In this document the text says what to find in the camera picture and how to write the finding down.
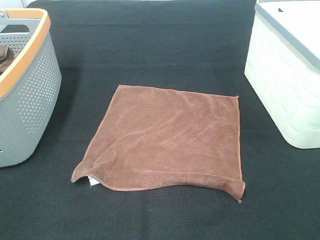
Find brown towel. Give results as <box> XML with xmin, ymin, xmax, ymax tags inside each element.
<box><xmin>71</xmin><ymin>85</ymin><xmax>246</xmax><ymax>201</ymax></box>

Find black table cloth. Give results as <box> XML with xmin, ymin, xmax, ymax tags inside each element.
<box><xmin>0</xmin><ymin>0</ymin><xmax>320</xmax><ymax>240</ymax></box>

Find grey perforated laundry basket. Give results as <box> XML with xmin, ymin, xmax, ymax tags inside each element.
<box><xmin>0</xmin><ymin>8</ymin><xmax>62</xmax><ymax>167</ymax></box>

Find white storage box grey rim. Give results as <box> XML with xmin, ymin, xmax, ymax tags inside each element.
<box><xmin>244</xmin><ymin>0</ymin><xmax>320</xmax><ymax>149</ymax></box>

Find brown towels in basket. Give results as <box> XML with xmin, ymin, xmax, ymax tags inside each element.
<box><xmin>0</xmin><ymin>45</ymin><xmax>21</xmax><ymax>75</ymax></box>

